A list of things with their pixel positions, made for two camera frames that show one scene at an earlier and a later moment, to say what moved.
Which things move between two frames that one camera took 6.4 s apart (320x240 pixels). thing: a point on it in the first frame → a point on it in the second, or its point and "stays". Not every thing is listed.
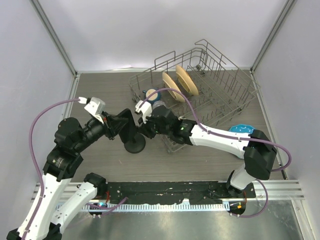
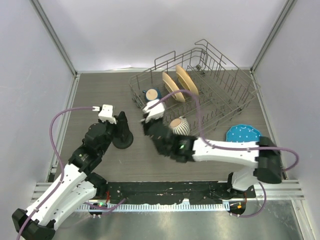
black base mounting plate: [171, 193] stays
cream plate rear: [186, 81] stays
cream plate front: [169, 83] stays
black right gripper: [145, 128] → [146, 125]
